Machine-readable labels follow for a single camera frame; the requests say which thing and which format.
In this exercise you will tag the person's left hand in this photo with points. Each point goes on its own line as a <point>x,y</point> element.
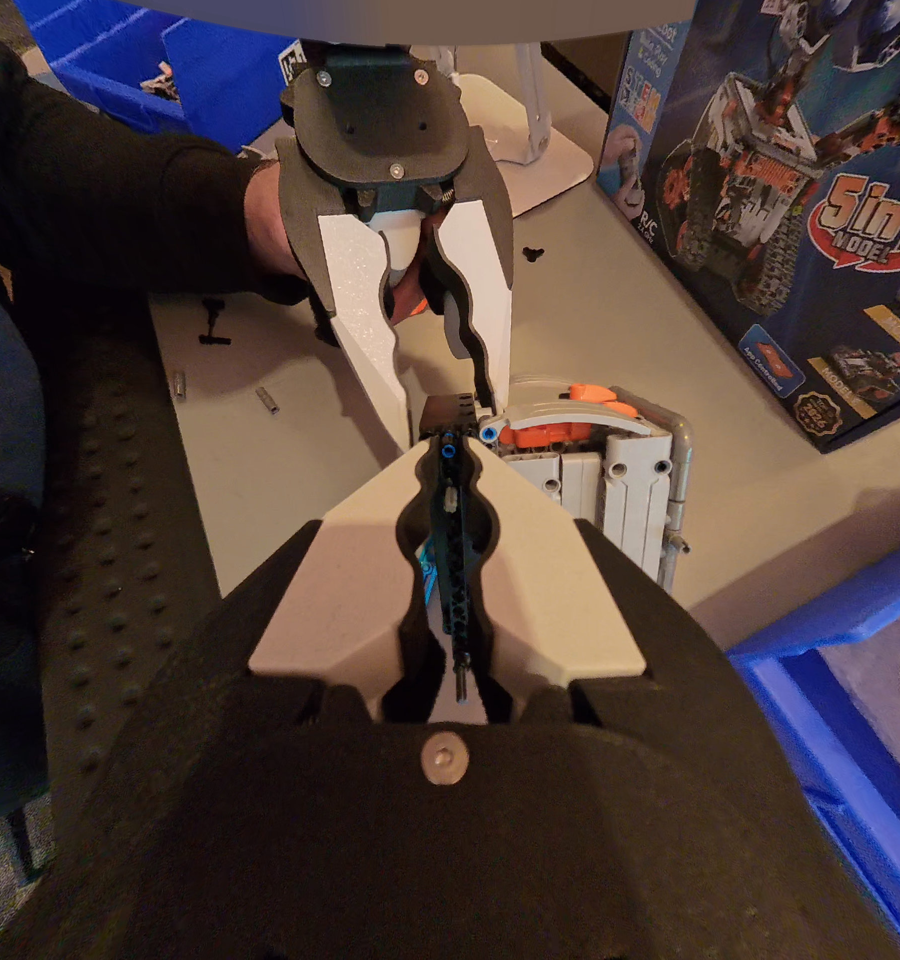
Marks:
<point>266,225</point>

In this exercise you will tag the blue plastic bin with bags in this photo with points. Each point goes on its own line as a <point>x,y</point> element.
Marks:
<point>794,712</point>

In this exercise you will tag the person's blue trousers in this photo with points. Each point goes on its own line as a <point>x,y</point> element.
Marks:
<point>0,450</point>

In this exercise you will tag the person's left forearm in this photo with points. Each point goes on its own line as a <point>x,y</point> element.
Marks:
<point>120,187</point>

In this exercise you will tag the small silver metal tube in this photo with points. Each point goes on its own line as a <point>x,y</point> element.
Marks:
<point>267,400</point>
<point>178,384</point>

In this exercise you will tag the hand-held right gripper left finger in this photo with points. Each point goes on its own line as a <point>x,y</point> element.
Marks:
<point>330,600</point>

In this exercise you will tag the black axle connector part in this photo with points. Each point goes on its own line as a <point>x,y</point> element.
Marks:
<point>211,322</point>

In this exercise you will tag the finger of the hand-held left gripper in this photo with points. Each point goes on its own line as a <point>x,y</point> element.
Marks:
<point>352,285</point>
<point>483,285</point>

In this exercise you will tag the grey building-block robot model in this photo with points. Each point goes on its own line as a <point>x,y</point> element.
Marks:
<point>630,487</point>

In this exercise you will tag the black dimpled chair seat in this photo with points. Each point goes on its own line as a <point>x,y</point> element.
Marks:
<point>120,525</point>

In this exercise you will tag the dark blue robot kit box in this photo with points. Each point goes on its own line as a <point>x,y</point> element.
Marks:
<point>794,225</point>

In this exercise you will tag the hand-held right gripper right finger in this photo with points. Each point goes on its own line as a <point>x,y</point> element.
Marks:
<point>562,600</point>

